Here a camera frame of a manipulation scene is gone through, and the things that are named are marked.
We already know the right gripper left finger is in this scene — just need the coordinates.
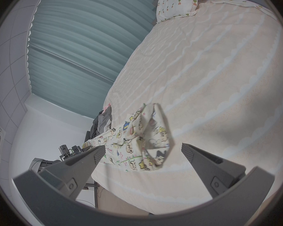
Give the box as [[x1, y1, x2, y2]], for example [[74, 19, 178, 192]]
[[39, 145, 106, 200]]

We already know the white printed pyjama top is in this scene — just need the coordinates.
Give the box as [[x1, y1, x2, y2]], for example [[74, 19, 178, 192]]
[[82, 103, 175, 172]]

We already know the bed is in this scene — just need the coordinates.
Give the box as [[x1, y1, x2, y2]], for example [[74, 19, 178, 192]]
[[85, 0, 283, 216]]

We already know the white printed pillow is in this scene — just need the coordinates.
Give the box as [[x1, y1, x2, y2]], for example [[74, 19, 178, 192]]
[[156, 0, 198, 24]]

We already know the grey and white sweater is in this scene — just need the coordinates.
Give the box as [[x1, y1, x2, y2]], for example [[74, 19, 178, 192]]
[[98, 108, 113, 135]]

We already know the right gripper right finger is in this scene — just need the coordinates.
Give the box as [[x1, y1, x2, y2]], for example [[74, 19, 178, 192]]
[[181, 143, 246, 198]]

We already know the blue-green curtain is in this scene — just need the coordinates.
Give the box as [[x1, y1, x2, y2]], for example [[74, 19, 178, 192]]
[[28, 0, 159, 82], [27, 44, 116, 117]]

